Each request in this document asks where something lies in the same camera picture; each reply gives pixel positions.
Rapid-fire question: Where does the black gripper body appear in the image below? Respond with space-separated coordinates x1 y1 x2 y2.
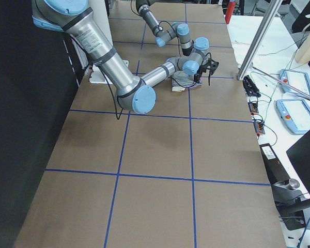
193 64 208 81

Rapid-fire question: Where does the blue white striped polo shirt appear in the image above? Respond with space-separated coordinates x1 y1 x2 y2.
171 71 203 92

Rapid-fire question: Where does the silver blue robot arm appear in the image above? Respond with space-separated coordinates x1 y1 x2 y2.
135 0 194 56
32 1 210 114

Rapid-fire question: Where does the long pink white stick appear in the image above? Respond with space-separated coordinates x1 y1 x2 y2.
251 66 310 100

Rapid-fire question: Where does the red cylinder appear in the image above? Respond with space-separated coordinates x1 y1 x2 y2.
225 0 236 24

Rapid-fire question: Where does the black orange connector block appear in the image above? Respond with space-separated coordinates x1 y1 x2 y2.
247 101 265 137

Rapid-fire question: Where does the teach pendant tablet far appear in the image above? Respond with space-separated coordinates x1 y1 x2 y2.
280 69 310 95

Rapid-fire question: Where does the teach pendant tablet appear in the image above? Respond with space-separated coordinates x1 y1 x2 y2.
280 69 310 95
275 98 310 135

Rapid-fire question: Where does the teach pendant tablet near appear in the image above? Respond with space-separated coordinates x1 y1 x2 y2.
275 98 310 135

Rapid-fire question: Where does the black box with white label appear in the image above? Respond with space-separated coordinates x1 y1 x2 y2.
259 143 290 184

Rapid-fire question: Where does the black monitor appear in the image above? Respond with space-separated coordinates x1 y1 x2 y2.
286 130 310 193

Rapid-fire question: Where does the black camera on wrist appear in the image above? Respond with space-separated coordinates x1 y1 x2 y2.
207 59 219 71

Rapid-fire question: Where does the aluminium frame post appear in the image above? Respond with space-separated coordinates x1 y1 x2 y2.
237 0 282 80

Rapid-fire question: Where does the white mounting pedestal column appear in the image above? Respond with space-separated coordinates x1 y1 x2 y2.
88 1 133 88

